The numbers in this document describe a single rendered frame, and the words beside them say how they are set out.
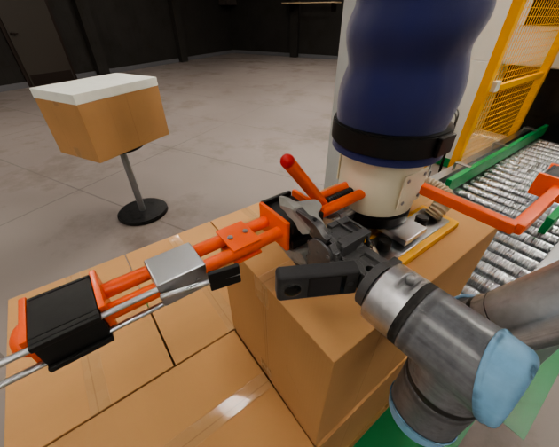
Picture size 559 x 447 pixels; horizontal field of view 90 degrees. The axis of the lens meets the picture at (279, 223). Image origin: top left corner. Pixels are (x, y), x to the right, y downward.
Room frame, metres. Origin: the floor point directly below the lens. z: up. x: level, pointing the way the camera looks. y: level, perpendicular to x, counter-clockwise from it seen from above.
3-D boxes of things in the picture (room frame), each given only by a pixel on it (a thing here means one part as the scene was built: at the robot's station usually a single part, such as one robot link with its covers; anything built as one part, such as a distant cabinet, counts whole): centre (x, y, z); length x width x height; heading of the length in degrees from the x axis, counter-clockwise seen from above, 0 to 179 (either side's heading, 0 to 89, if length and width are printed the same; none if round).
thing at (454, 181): (1.89, -1.55, 0.60); 1.60 x 0.11 x 0.09; 127
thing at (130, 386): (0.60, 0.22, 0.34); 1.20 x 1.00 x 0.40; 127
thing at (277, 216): (0.42, -0.02, 1.07); 0.10 x 0.08 x 0.06; 37
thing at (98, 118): (1.99, 1.17, 0.82); 0.60 x 0.40 x 0.40; 154
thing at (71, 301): (0.21, 0.26, 1.07); 0.08 x 0.07 x 0.05; 127
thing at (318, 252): (0.31, -0.11, 1.07); 0.12 x 0.09 x 0.08; 37
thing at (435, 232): (0.49, -0.28, 0.97); 0.34 x 0.10 x 0.05; 127
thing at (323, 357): (0.55, -0.21, 0.74); 0.60 x 0.40 x 0.40; 126
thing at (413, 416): (0.17, -0.21, 0.96); 0.12 x 0.09 x 0.12; 134
